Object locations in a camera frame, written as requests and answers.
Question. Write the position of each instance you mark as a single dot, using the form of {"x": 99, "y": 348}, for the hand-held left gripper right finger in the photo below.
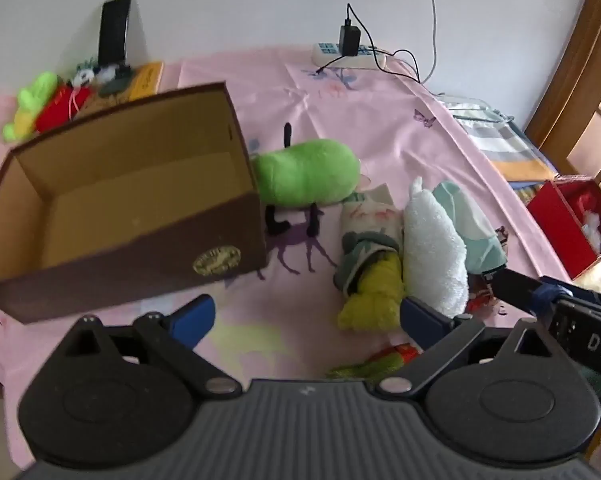
{"x": 420, "y": 322}

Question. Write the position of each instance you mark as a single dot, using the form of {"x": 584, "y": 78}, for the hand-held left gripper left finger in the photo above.
{"x": 195, "y": 317}

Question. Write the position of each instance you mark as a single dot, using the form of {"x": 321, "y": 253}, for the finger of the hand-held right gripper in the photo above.
{"x": 515, "y": 287}

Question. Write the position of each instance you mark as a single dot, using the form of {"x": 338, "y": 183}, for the red and green plush toy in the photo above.
{"x": 395, "y": 356}

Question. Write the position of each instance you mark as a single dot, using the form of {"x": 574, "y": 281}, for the olive green plush toy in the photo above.
{"x": 373, "y": 295}

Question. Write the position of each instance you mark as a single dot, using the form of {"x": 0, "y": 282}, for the mint green plush doll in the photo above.
{"x": 473, "y": 225}

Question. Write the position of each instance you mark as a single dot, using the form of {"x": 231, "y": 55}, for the brown cardboard box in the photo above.
{"x": 130, "y": 190}

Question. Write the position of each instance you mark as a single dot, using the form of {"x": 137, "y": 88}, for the green bean plush toy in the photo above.
{"x": 305, "y": 175}

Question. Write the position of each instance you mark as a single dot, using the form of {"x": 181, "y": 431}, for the red box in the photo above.
{"x": 560, "y": 215}

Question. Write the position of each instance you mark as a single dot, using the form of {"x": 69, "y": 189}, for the checked folded bedding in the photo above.
{"x": 505, "y": 140}

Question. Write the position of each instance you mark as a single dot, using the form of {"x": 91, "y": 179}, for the pink printed bedsheet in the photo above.
{"x": 330, "y": 110}

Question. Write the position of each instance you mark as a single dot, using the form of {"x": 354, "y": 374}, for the yellow book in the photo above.
{"x": 145, "y": 82}

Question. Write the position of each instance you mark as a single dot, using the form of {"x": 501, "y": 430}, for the dark green phone stand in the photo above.
{"x": 115, "y": 85}

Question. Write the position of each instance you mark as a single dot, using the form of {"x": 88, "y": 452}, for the small panda plush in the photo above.
{"x": 88, "y": 74}

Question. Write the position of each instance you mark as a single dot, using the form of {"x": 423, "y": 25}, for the white power strip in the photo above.
{"x": 370, "y": 59}

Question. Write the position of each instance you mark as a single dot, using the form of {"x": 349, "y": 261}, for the lime green plush toy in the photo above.
{"x": 33, "y": 100}

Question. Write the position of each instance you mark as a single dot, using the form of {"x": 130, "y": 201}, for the black charger adapter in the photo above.
{"x": 349, "y": 40}

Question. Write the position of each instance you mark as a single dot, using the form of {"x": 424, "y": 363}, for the black smartphone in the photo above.
{"x": 114, "y": 30}

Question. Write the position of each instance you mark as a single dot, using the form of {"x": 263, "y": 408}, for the wooden door frame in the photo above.
{"x": 575, "y": 60}

